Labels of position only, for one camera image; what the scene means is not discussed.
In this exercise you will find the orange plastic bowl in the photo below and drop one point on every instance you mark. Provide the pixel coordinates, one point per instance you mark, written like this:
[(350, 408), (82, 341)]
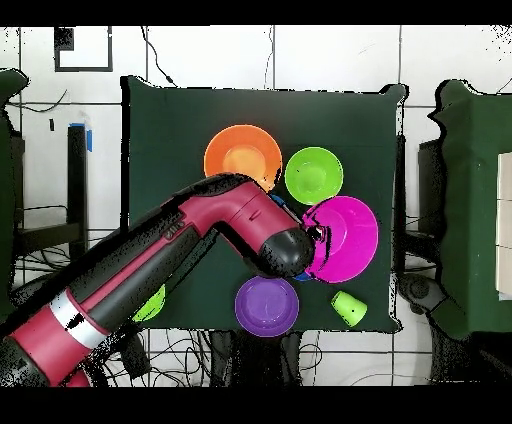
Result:
[(244, 148)]

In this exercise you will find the pink plastic bowl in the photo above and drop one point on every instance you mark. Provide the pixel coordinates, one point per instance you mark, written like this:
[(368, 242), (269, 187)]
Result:
[(348, 240)]

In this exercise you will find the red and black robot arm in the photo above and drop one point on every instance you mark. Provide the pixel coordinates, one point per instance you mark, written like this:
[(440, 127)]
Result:
[(224, 216)]

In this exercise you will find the light blue plastic bowl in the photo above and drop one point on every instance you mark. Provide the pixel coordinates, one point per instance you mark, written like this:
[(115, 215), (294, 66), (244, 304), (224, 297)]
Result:
[(279, 200)]

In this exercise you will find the green plastic bowl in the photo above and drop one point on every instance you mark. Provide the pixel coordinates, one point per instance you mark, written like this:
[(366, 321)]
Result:
[(314, 176), (154, 310)]

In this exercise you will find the purple plastic bowl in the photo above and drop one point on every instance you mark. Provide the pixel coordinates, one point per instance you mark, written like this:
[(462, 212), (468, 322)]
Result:
[(266, 306)]

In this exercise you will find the dark green table cloth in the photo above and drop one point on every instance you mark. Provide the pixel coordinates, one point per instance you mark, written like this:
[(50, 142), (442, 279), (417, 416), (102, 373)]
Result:
[(168, 132)]

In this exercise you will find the green plastic cup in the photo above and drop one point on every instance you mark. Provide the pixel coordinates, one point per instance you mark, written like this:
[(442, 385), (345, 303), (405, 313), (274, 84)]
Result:
[(350, 308)]

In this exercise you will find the black power adapter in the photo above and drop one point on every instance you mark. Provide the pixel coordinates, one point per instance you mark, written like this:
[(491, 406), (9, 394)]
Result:
[(138, 358)]

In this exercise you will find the green cloth side table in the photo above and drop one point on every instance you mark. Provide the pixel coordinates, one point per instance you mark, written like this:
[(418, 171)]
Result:
[(468, 200), (4, 200)]

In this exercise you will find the beige boxes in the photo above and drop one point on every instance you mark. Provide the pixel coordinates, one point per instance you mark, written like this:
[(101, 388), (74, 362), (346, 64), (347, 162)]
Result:
[(504, 224)]

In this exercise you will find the black pedestal leg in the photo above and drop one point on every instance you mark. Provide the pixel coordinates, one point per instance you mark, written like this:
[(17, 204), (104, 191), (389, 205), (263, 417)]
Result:
[(422, 292)]

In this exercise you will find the black upright post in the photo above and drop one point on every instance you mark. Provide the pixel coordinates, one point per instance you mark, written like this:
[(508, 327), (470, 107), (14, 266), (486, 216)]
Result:
[(76, 172)]

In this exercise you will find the black square floor frame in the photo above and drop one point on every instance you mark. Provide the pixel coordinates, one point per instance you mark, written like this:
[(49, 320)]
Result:
[(64, 40)]

